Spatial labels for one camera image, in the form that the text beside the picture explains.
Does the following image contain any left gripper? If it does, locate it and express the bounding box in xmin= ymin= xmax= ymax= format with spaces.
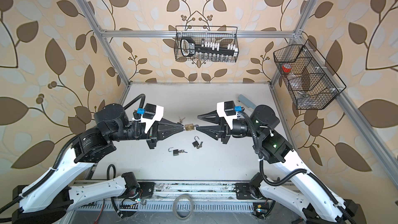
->
xmin=106 ymin=116 xmax=181 ymax=148

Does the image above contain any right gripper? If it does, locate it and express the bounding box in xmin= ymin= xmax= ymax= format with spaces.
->
xmin=198 ymin=109 xmax=263 ymax=145

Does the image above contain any brass padlock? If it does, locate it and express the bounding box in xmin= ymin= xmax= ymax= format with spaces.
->
xmin=184 ymin=124 xmax=197 ymax=131

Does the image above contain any black padlock with keys middle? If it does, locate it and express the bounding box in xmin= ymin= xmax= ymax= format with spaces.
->
xmin=192 ymin=136 xmax=203 ymax=149

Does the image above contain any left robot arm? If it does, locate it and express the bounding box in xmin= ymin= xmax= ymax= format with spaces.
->
xmin=1 ymin=94 xmax=184 ymax=224

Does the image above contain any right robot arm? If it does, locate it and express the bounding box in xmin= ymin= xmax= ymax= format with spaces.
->
xmin=196 ymin=101 xmax=359 ymax=224

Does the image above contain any black padlock with keys bottom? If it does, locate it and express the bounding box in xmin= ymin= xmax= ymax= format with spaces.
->
xmin=168 ymin=147 xmax=187 ymax=156

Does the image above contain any light blue stapler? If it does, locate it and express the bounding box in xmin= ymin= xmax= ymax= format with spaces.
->
xmin=237 ymin=94 xmax=257 ymax=110

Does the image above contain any black tool rack in basket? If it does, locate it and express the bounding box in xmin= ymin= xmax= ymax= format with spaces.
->
xmin=179 ymin=37 xmax=239 ymax=57

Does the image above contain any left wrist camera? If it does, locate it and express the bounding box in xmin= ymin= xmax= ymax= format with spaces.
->
xmin=141 ymin=103 xmax=164 ymax=134

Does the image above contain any tape roll ring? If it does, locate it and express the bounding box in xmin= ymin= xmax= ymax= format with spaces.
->
xmin=172 ymin=193 xmax=195 ymax=221

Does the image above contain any back wire basket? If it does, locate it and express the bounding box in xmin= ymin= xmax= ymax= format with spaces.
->
xmin=174 ymin=25 xmax=239 ymax=63

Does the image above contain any wire basket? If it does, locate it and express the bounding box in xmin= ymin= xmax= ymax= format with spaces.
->
xmin=273 ymin=40 xmax=346 ymax=110
xmin=174 ymin=25 xmax=239 ymax=63

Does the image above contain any right wire basket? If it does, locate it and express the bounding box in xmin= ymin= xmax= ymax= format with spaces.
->
xmin=273 ymin=40 xmax=346 ymax=110

